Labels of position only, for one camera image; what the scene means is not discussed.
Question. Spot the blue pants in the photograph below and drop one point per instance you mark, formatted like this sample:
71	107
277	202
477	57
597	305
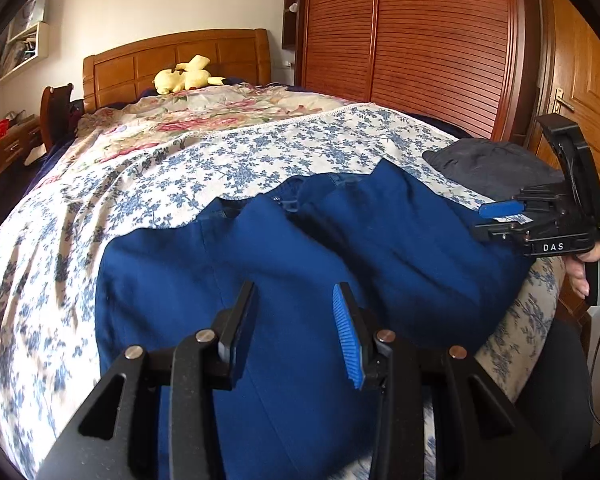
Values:
290	260

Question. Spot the wooden door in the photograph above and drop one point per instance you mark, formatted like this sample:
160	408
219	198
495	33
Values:
590	60

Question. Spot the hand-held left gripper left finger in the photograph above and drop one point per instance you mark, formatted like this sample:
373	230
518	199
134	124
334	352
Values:
242	350

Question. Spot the person's dark clothing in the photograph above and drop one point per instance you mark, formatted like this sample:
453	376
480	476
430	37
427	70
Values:
555	400

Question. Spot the white wall shelf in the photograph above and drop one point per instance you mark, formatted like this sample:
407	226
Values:
40	42

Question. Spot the blue floral bed sheet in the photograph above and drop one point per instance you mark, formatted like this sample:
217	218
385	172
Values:
55	260

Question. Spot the yellow plush toy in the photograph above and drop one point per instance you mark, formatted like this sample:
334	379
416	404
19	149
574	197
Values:
185	79

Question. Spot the person's right hand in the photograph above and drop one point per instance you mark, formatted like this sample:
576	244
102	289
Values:
577	277

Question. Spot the wooden desk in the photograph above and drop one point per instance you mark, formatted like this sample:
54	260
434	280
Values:
5	155

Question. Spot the wooden bed headboard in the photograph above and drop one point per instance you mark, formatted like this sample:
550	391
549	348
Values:
130	62

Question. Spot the wooden chair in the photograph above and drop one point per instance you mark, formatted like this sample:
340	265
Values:
52	110

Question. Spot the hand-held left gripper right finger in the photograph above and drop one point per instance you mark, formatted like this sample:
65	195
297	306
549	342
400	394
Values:
347	340

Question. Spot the wooden louvered wardrobe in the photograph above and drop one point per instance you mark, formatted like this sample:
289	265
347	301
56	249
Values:
420	45

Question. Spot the white round ornament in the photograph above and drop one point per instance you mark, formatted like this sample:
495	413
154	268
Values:
293	7

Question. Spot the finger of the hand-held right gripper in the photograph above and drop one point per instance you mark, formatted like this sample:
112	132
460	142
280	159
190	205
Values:
500	209
500	232

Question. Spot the dark grey folded cloth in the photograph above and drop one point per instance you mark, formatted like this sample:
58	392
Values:
495	165

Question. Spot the pink floral quilt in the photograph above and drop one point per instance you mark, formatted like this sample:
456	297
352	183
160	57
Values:
180	120

